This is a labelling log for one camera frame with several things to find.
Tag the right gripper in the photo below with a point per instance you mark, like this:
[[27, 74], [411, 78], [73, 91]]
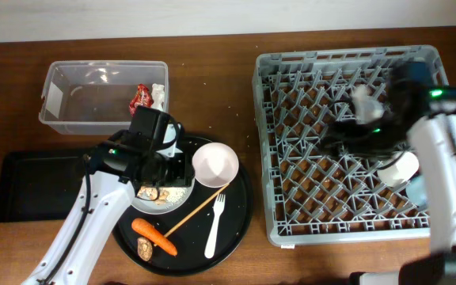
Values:
[[357, 146]]

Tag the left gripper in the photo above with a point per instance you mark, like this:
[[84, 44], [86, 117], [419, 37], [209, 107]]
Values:
[[185, 173]]

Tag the rice and peanut shells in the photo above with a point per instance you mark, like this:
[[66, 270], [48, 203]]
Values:
[[161, 195]]

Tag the grey plate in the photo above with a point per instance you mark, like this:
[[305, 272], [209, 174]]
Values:
[[150, 208]]

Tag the white shallow bowl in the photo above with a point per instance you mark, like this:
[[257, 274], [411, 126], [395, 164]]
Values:
[[215, 165]]

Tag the white tissue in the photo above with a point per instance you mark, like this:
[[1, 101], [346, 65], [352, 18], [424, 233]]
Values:
[[158, 96]]

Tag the red snack wrapper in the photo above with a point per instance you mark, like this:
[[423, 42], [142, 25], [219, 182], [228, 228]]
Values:
[[142, 98]]

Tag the small white cup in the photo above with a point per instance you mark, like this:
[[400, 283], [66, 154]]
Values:
[[399, 169]]

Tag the blue plastic cup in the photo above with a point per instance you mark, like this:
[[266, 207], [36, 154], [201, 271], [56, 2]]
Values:
[[416, 191]]

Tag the white plastic fork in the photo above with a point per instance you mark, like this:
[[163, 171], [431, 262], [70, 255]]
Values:
[[218, 209]]

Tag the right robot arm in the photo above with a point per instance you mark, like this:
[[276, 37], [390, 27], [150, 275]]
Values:
[[422, 114]]

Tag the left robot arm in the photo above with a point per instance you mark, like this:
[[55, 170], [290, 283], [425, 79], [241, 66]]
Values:
[[142, 155]]

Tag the grey dishwasher rack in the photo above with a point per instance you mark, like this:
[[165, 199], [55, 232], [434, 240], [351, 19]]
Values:
[[311, 198]]

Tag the orange carrot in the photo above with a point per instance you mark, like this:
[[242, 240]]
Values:
[[148, 231]]

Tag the round black tray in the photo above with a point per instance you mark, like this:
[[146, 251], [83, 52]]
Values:
[[190, 239]]

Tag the brown mushroom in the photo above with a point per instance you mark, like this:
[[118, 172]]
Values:
[[144, 248]]

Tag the clear plastic bin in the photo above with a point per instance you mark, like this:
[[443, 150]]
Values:
[[92, 97]]

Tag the black rectangular tray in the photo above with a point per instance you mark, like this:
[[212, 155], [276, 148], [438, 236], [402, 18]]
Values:
[[40, 185]]

